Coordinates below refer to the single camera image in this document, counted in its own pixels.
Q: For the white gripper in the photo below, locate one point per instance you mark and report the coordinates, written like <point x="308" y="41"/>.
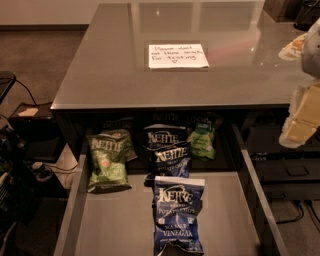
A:
<point x="312" y="50"/>

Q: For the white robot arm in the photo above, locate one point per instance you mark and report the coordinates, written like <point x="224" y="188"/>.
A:
<point x="306" y="48"/>

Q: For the dark lower cabinet drawer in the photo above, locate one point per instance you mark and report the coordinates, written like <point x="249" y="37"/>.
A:
<point x="292" y="174"/>

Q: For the light green snack bag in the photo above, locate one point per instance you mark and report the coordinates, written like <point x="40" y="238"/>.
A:
<point x="202" y="135"/>

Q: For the black bin on counter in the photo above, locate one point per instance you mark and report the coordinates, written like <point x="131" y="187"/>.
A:
<point x="307" y="15"/>

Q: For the open grey top drawer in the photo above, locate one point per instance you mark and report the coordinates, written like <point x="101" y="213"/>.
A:
<point x="214" y="213"/>

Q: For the dark blue Kettle chip bag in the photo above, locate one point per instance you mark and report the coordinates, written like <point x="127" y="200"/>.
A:
<point x="172" y="160"/>

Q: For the rear dark blue Kettle bag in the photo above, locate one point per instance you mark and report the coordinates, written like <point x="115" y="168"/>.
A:
<point x="161" y="135"/>

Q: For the blue sea salt vinegar bag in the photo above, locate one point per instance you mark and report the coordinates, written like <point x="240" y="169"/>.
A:
<point x="176" y="203"/>

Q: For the dark green rear chip bag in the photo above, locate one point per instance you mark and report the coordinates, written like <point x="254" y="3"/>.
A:
<point x="125" y="124"/>

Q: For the grey cabinet counter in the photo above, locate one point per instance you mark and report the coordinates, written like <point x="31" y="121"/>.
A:
<point x="110" y="69"/>

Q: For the green jalapeno Kettle chip bag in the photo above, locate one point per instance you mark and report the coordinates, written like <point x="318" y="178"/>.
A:
<point x="110" y="151"/>

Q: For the white handwritten paper note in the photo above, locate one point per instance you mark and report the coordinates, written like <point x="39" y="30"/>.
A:
<point x="168" y="56"/>

